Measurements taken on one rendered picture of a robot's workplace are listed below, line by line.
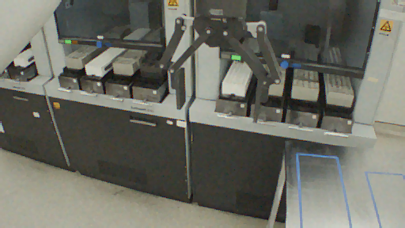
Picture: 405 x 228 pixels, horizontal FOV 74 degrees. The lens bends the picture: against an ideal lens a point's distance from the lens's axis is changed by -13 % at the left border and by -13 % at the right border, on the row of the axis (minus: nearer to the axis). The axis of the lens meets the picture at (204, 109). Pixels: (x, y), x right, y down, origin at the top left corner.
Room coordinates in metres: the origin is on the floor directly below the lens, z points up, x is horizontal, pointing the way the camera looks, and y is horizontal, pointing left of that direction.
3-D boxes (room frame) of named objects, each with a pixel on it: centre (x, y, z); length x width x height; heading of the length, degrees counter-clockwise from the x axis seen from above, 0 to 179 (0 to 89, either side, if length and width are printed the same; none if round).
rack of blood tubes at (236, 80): (1.29, -0.16, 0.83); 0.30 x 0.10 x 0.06; 164
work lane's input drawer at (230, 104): (1.42, -0.20, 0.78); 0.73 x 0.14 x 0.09; 164
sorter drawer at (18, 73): (1.77, 1.01, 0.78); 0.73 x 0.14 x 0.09; 164
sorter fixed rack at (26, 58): (1.64, 1.05, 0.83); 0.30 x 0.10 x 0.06; 164
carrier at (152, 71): (1.31, 0.25, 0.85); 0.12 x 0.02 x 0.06; 74
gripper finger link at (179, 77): (0.47, 0.04, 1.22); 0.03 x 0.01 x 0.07; 164
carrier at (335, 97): (1.07, -0.58, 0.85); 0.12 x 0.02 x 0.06; 73
